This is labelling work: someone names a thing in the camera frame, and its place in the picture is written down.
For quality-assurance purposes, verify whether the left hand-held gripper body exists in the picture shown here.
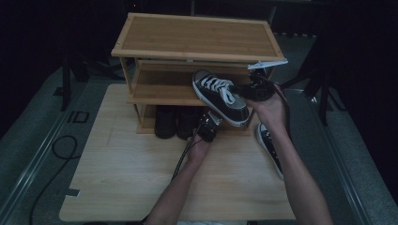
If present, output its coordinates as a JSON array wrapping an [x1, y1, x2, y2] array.
[[196, 111, 223, 143]]

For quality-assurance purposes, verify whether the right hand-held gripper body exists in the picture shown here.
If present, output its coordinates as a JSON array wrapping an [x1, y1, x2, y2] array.
[[243, 59, 289, 102]]

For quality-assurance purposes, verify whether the black shoe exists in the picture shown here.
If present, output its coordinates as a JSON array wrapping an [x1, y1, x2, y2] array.
[[176, 105, 203, 141], [154, 105, 177, 140]]

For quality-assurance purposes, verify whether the black white canvas sneaker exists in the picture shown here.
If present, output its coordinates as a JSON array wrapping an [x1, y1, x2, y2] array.
[[255, 122, 285, 182], [191, 68, 251, 128]]

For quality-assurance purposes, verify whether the wooden shoe rack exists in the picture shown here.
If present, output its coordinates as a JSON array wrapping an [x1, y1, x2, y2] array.
[[111, 12, 287, 137]]

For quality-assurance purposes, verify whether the person's left hand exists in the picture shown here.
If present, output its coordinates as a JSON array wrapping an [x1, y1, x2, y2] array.
[[187, 134, 212, 163]]

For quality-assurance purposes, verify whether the person's right hand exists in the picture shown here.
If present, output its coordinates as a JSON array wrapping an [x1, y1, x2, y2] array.
[[247, 85, 289, 134]]

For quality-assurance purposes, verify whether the black metal stand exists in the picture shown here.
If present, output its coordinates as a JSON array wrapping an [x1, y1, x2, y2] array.
[[60, 54, 126, 113], [280, 40, 347, 127]]

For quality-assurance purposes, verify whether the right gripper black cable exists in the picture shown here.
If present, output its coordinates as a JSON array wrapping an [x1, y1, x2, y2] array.
[[268, 80, 293, 142]]

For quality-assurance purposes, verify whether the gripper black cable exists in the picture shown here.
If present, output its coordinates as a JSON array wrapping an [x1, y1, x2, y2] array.
[[170, 123, 205, 182], [268, 80, 293, 142]]

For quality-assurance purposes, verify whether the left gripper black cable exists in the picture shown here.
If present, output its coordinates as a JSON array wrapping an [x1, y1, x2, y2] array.
[[170, 123, 205, 182]]

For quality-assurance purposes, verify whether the black floor cable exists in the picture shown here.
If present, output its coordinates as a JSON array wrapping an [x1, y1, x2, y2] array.
[[29, 134, 79, 225]]

